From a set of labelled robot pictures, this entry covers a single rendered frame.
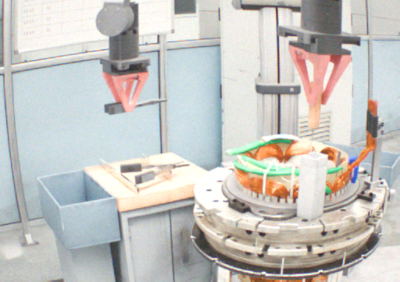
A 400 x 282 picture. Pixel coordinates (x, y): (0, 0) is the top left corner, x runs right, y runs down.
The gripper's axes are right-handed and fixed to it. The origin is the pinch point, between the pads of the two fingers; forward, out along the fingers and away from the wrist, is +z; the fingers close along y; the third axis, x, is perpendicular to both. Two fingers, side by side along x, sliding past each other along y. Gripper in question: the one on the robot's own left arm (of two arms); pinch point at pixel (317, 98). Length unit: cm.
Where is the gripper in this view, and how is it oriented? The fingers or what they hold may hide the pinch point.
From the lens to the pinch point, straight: 71.1
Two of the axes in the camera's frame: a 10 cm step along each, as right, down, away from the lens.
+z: -0.5, 9.5, 3.0
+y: 8.9, -1.0, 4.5
